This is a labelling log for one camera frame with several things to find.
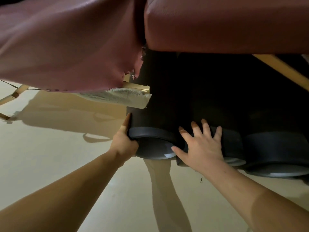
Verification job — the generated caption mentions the person's left hand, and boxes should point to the person's left hand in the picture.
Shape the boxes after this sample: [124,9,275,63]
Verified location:
[109,113,139,165]

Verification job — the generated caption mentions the person's right hand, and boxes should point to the person's right hand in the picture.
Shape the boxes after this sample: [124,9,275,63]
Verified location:
[171,119,224,175]

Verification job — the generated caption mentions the grey yoga mat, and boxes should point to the grey yoga mat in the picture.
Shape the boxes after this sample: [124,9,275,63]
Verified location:
[175,53,247,167]
[242,55,309,178]
[126,49,186,160]

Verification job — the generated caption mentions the person's right forearm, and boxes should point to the person's right forearm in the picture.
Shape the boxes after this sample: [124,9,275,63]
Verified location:
[204,160,309,232]

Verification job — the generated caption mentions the person's left forearm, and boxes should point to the person's left forearm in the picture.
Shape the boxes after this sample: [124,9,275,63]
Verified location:
[0,150,125,232]

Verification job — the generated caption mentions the wooden massage table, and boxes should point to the wooden massage table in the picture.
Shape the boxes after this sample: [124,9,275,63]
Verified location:
[0,0,309,121]

